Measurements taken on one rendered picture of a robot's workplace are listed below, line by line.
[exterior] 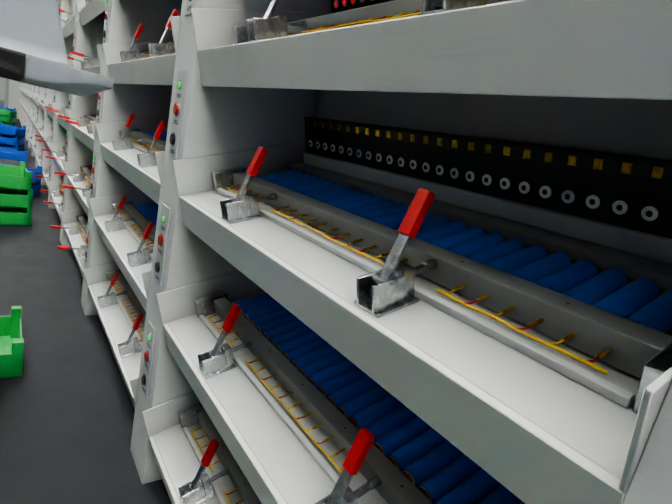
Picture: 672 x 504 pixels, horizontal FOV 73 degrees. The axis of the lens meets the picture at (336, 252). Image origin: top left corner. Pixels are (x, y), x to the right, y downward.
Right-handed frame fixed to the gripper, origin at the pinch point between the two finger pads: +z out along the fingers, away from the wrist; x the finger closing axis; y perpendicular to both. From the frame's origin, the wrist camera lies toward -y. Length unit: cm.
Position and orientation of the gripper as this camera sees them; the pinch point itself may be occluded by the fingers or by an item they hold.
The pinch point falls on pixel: (89, 90)
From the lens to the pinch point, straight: 35.3
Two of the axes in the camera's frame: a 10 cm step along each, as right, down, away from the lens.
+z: 8.0, 0.7, 6.0
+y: 2.3, -9.5, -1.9
